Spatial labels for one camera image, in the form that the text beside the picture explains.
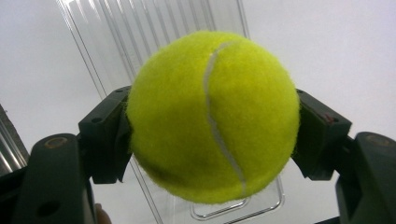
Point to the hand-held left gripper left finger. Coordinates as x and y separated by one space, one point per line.
102 140

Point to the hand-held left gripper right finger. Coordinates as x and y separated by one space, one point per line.
323 146

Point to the yellow tennis ball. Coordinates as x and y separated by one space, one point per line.
174 124

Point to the clear plastic container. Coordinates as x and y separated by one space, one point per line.
140 31

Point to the aluminium floor rail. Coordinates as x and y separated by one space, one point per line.
9 146

